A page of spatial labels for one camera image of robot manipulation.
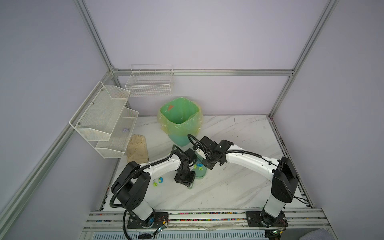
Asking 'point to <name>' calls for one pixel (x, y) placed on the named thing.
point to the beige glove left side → (137, 149)
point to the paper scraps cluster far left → (160, 180)
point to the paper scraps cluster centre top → (198, 165)
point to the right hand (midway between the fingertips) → (206, 160)
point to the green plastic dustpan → (199, 174)
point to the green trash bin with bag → (179, 118)
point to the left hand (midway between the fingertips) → (188, 186)
